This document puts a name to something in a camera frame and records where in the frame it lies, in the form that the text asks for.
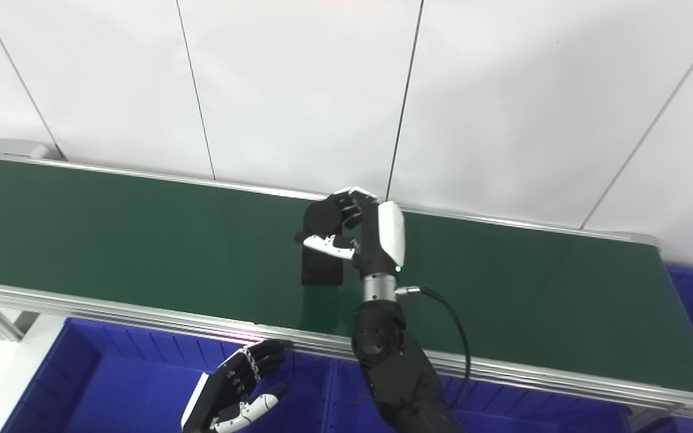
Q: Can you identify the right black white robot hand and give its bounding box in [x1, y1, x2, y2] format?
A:
[295, 186, 407, 278]

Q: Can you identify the black cylinder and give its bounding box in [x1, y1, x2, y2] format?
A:
[301, 198, 348, 287]

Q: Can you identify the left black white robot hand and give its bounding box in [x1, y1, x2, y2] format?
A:
[180, 338, 291, 433]

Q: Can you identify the green conveyor belt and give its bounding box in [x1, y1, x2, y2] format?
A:
[0, 158, 693, 397]
[0, 138, 693, 431]

